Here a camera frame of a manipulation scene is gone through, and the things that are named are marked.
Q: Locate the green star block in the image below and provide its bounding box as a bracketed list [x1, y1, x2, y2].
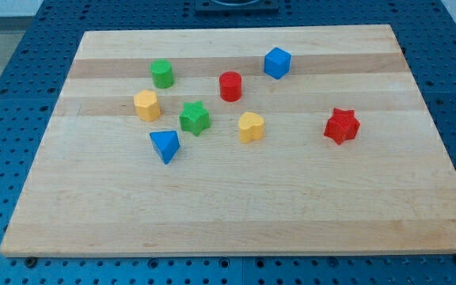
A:
[179, 101, 211, 136]

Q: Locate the green cylinder block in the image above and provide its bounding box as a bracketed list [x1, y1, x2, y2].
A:
[150, 59, 175, 89]

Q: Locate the wooden board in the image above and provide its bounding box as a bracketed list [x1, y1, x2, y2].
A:
[0, 25, 456, 257]

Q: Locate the red star block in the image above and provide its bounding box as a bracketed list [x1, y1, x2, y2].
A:
[324, 108, 360, 145]

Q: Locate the yellow hexagon block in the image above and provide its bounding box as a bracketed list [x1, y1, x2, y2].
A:
[133, 89, 162, 122]

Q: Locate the red cylinder block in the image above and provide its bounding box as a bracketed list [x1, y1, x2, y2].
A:
[219, 71, 242, 102]

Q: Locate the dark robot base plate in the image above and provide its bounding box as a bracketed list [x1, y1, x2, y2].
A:
[195, 0, 279, 13]

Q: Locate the blue triangle block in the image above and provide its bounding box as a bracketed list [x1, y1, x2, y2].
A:
[150, 131, 181, 165]

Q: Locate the yellow heart block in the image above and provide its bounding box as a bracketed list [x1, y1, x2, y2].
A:
[238, 112, 265, 143]

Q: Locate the blue cube block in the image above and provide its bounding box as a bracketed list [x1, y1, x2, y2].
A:
[264, 47, 291, 79]

